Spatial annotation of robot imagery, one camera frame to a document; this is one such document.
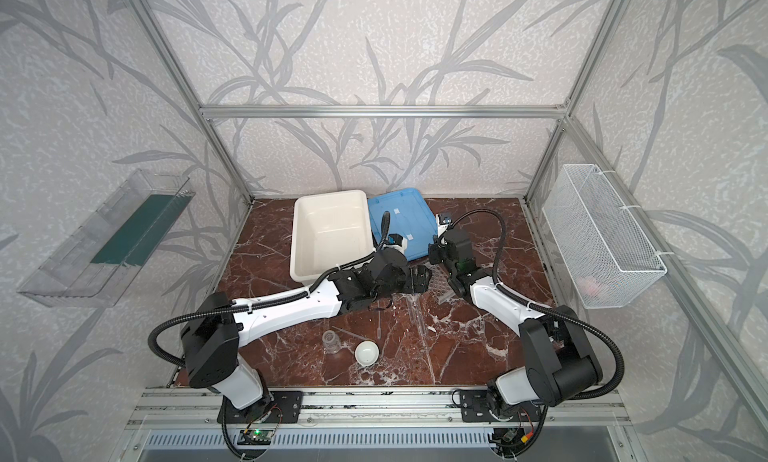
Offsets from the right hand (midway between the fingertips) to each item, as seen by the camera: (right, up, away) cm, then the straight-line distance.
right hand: (439, 227), depth 90 cm
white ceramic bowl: (-21, -35, -8) cm, 42 cm away
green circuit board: (-47, -51, -19) cm, 71 cm away
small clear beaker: (-31, -32, -7) cm, 45 cm away
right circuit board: (+17, -52, -16) cm, 57 cm away
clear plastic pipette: (-26, -31, -4) cm, 41 cm away
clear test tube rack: (+1, -19, +4) cm, 19 cm away
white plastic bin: (-37, -1, +16) cm, 41 cm away
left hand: (-5, -11, -11) cm, 16 cm away
